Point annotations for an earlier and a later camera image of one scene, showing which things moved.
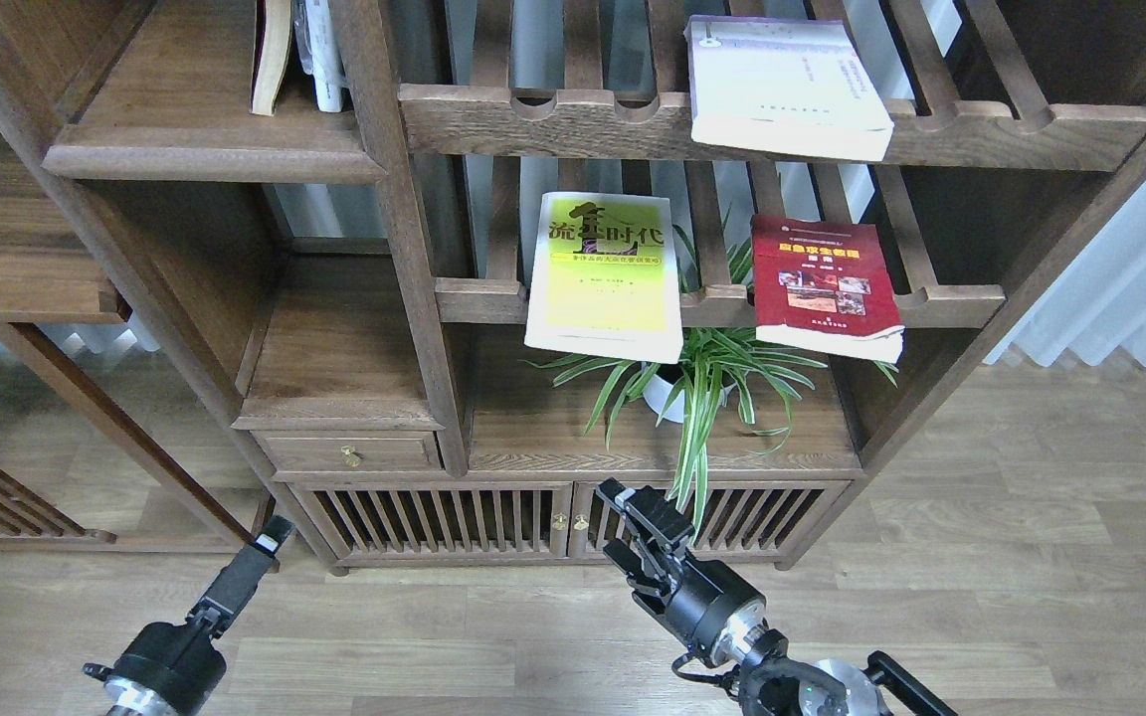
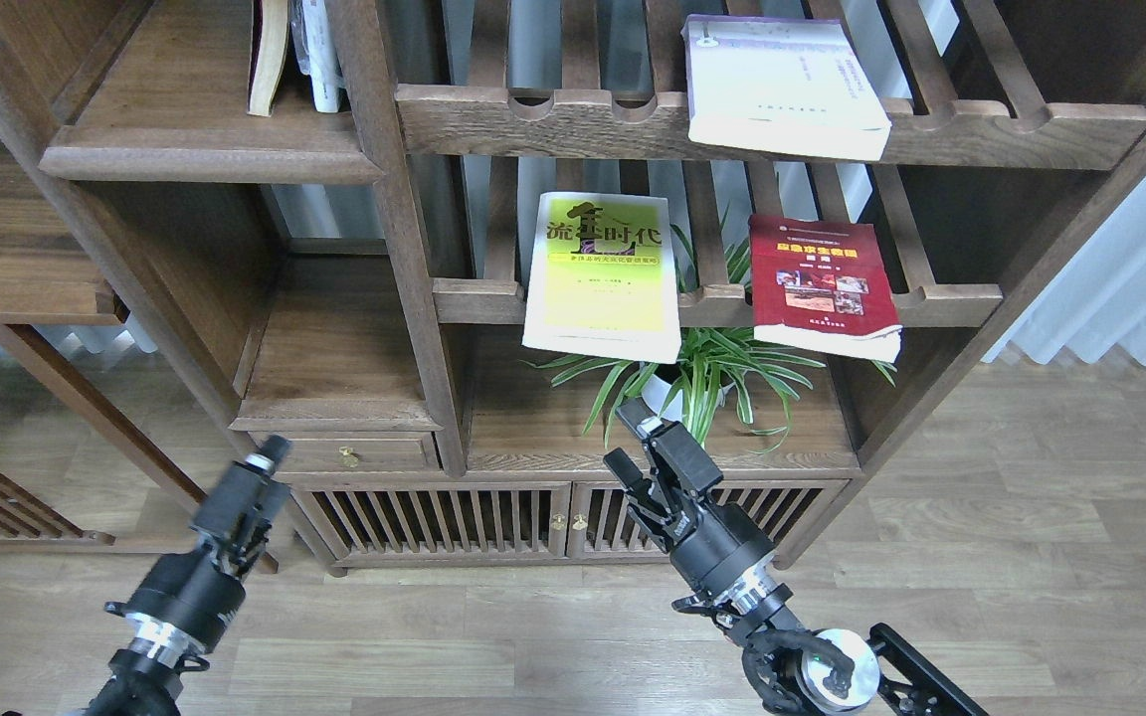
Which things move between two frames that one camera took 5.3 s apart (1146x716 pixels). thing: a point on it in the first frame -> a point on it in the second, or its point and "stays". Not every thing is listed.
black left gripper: [165, 669] -> [182, 603]
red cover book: [825, 287] stays
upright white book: [318, 52] stays
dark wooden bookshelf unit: [583, 280] stays
